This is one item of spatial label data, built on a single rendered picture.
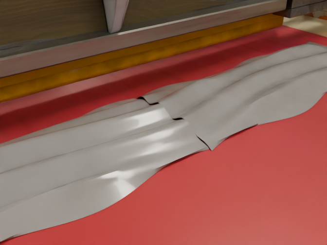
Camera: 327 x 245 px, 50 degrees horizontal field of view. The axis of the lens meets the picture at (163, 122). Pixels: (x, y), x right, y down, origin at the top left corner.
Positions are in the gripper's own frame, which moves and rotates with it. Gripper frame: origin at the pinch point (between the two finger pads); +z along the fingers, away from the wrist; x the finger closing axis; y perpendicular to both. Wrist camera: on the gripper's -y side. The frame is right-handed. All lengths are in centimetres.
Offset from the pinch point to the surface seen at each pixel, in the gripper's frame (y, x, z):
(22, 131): 7.4, 3.3, 5.2
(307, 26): -21.4, 0.7, 5.5
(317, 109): -7.2, 11.4, 5.3
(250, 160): -0.5, 12.5, 5.2
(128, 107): 1.7, 5.0, 4.9
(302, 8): -16.8, 2.9, 2.6
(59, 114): 5.0, 2.7, 5.2
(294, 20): -22.3, -1.4, 5.5
